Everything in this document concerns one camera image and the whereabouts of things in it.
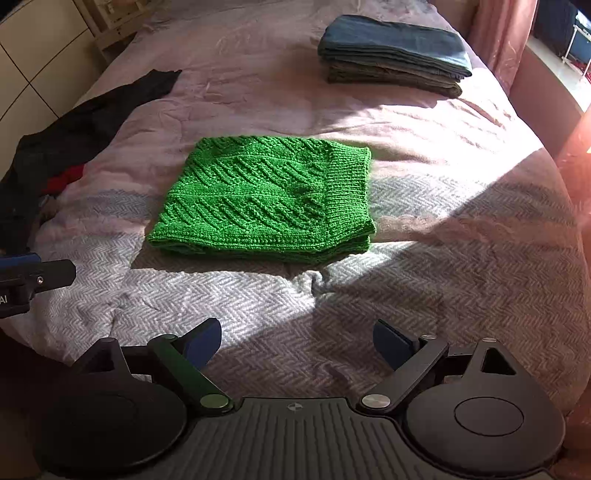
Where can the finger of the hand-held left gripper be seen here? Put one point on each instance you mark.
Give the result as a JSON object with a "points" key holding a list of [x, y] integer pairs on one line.
{"points": [[57, 274], [16, 263]]}

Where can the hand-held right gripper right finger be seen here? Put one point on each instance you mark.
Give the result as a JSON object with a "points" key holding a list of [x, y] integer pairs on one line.
{"points": [[391, 341]]}

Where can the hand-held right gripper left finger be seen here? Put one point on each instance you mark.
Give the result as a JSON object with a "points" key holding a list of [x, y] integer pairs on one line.
{"points": [[203, 344]]}

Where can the green knitted vest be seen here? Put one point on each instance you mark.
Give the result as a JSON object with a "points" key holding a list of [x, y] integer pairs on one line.
{"points": [[258, 203]]}

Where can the red cloth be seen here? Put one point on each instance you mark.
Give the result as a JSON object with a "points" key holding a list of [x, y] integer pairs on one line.
{"points": [[64, 180]]}

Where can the black garment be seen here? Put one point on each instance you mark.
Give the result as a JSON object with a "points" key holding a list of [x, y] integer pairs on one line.
{"points": [[69, 134]]}

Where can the cream wardrobe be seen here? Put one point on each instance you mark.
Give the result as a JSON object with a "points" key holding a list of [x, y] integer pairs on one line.
{"points": [[37, 55]]}

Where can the bed with pink quilt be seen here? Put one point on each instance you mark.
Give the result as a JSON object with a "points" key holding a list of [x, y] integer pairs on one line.
{"points": [[277, 115]]}

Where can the pink curtain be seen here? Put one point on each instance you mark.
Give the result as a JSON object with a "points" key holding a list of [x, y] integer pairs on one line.
{"points": [[498, 37], [579, 184]]}

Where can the wooden headboard shelf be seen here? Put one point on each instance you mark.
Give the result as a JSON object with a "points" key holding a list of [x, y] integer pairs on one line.
{"points": [[115, 27]]}

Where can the folded grey pants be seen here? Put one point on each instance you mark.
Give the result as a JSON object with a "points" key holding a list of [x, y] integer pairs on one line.
{"points": [[392, 77]]}

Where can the folded blue jeans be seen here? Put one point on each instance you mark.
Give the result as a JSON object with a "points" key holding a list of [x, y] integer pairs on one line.
{"points": [[392, 41]]}

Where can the white metal rack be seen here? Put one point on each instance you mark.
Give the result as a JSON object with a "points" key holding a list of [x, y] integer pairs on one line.
{"points": [[574, 46]]}

